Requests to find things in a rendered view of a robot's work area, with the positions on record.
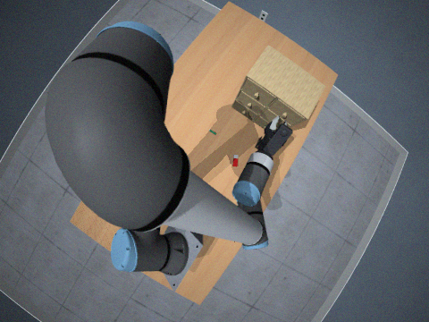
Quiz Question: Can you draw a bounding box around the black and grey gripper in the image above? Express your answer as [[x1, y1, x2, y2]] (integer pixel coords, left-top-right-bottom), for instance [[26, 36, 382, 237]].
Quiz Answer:
[[255, 115, 280, 160]]

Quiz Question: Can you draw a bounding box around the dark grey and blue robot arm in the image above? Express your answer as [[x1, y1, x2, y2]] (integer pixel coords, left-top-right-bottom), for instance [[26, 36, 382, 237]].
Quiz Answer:
[[45, 21, 273, 275]]

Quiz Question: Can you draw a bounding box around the tan wooden chest of drawers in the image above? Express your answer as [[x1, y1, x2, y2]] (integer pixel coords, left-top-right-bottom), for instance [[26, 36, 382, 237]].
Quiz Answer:
[[232, 45, 325, 128]]

